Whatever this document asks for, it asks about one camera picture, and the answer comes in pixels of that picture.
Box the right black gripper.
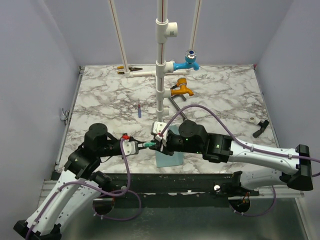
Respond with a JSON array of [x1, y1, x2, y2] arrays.
[[149, 133, 202, 157]]

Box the green white glue stick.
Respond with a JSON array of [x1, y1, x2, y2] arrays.
[[142, 142, 156, 148]]

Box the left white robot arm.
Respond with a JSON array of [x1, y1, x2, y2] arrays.
[[13, 123, 142, 240]]

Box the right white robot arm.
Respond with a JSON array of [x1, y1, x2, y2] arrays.
[[151, 120, 314, 196]]

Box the blue pen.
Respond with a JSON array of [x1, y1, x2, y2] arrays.
[[137, 104, 142, 118]]

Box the grey metal rod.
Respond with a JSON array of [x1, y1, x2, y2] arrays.
[[168, 95, 188, 121]]

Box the orange plastic faucet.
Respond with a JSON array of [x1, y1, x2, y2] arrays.
[[170, 77, 194, 96]]

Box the white tape roll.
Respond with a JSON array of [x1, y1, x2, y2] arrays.
[[248, 116, 261, 125]]

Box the blue plastic faucet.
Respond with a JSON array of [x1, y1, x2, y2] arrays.
[[173, 49, 200, 71]]

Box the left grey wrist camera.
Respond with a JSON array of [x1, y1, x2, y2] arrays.
[[122, 140, 139, 156]]

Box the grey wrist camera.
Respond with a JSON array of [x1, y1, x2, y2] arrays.
[[151, 121, 168, 146], [122, 140, 139, 156]]

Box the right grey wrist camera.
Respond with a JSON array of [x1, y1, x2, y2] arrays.
[[151, 121, 168, 146]]

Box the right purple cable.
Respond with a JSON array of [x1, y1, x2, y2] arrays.
[[161, 104, 320, 217]]

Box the orange handled pliers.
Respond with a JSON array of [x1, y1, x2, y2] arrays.
[[116, 65, 143, 75]]

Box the black metal base rail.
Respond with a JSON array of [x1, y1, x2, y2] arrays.
[[49, 172, 293, 208]]

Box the black handle tool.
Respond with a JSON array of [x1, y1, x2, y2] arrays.
[[252, 120, 270, 138]]

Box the white pvc pipe frame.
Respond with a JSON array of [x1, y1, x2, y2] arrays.
[[107, 0, 202, 126]]

